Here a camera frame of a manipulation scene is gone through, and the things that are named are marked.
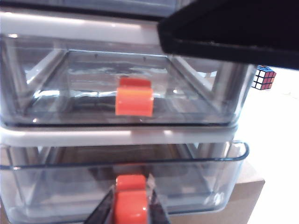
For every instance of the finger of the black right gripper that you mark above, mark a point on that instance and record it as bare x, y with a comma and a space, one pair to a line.
222, 52
233, 21

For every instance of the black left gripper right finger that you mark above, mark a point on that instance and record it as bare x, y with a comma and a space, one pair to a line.
157, 214

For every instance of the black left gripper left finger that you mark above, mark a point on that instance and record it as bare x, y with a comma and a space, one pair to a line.
102, 214

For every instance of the white plastic drawer cabinet frame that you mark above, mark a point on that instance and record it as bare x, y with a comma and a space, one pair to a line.
70, 137

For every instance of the Rubik's cube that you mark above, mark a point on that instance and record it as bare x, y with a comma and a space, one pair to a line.
264, 79

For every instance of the brown cardboard box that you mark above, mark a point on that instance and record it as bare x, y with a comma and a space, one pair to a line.
245, 200

